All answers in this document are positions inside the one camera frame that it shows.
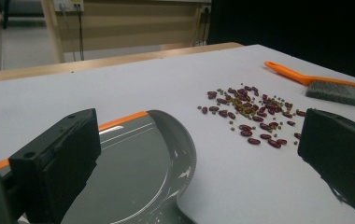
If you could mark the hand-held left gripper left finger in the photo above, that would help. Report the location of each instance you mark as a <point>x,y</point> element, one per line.
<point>57,161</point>

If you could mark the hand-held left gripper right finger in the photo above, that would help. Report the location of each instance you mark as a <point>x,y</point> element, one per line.
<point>340,155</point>

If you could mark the grey dustpan with orange edge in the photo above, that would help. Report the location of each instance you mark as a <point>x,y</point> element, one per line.
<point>135,161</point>

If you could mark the pile of red and green beans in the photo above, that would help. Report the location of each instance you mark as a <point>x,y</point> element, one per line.
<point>253,109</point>

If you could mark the dark curtain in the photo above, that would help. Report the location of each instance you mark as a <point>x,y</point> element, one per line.
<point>291,25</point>

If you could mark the wooden post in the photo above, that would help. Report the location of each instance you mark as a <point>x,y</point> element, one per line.
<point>52,31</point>

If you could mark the white wall socket strip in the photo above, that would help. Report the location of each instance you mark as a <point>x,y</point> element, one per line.
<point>68,4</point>

